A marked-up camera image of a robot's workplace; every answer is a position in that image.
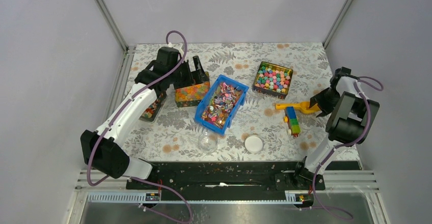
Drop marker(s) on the tin of orange gummies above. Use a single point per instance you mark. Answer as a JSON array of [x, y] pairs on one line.
[[192, 95]]

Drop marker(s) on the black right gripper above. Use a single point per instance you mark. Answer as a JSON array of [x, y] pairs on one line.
[[325, 108]]

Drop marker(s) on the floral table cloth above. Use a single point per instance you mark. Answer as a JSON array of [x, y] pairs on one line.
[[174, 134]]

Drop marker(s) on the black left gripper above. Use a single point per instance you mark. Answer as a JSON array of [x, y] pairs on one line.
[[200, 77]]

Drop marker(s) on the tin of star candies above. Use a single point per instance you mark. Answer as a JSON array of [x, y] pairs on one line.
[[273, 80]]

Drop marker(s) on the yellow plastic scoop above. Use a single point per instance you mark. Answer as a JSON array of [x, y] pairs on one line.
[[303, 107]]

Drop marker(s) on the clear glass jar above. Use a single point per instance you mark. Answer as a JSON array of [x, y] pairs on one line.
[[208, 142]]

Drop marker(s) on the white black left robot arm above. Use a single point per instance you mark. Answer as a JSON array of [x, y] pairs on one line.
[[102, 147]]

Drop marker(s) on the colourful toy block train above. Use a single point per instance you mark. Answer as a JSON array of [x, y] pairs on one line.
[[292, 121]]

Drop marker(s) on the tin of lollipops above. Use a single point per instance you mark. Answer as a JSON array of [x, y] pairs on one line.
[[150, 114]]

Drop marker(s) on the blue plastic candy bin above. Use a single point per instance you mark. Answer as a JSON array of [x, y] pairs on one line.
[[219, 106]]

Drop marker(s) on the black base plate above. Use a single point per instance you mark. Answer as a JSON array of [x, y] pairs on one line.
[[230, 180]]

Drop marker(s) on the white round jar lid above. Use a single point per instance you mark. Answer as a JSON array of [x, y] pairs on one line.
[[253, 144]]

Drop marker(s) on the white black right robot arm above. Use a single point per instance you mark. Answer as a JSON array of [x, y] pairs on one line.
[[351, 114]]

